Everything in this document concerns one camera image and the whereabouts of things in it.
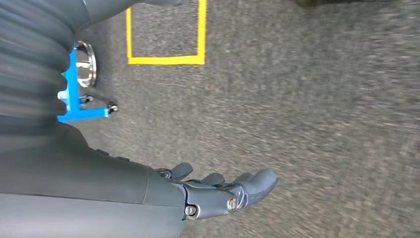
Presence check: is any blue steel shelf rack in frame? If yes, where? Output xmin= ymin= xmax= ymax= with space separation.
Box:
xmin=56 ymin=42 xmax=119 ymax=123

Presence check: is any yellow floor tape square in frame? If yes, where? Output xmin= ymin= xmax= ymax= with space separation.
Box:
xmin=126 ymin=0 xmax=208 ymax=65

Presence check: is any chrome stanchion post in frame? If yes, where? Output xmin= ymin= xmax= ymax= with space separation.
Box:
xmin=74 ymin=40 xmax=98 ymax=88

